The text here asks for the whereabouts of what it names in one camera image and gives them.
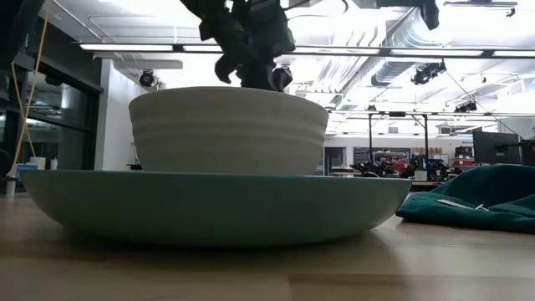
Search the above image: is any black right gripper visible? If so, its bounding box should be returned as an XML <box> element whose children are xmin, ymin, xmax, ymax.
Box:
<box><xmin>198</xmin><ymin>7</ymin><xmax>298</xmax><ymax>92</ymax></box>

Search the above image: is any white ceramic bowl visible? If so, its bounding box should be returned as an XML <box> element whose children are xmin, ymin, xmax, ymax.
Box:
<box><xmin>128</xmin><ymin>85</ymin><xmax>330</xmax><ymax>176</ymax></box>

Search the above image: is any black track spotlight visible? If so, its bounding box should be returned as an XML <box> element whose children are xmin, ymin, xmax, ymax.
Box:
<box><xmin>273</xmin><ymin>65</ymin><xmax>293</xmax><ymax>91</ymax></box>
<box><xmin>411</xmin><ymin>61</ymin><xmax>447</xmax><ymax>86</ymax></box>
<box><xmin>139</xmin><ymin>69</ymin><xmax>156</xmax><ymax>88</ymax></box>

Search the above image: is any teal green plate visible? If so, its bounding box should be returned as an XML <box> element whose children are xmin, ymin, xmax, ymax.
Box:
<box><xmin>20</xmin><ymin>169</ymin><xmax>414</xmax><ymax>248</ymax></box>

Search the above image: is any long ceiling light bar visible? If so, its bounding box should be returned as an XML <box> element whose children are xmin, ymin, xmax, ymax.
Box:
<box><xmin>79</xmin><ymin>41</ymin><xmax>535</xmax><ymax>59</ymax></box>

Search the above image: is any black computer monitor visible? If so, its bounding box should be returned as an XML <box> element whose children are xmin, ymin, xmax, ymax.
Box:
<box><xmin>471</xmin><ymin>130</ymin><xmax>522</xmax><ymax>166</ymax></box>
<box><xmin>520</xmin><ymin>138</ymin><xmax>535</xmax><ymax>167</ymax></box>

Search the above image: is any dark green cloth napkin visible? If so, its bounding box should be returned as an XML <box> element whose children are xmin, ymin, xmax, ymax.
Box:
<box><xmin>395</xmin><ymin>163</ymin><xmax>535</xmax><ymax>234</ymax></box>

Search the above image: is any black metal stand frame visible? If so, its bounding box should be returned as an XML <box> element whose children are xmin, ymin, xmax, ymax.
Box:
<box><xmin>367</xmin><ymin>110</ymin><xmax>431</xmax><ymax>172</ymax></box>

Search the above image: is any yellow cable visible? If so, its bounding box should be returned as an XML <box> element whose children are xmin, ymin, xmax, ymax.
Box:
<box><xmin>7</xmin><ymin>0</ymin><xmax>51</xmax><ymax>179</ymax></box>

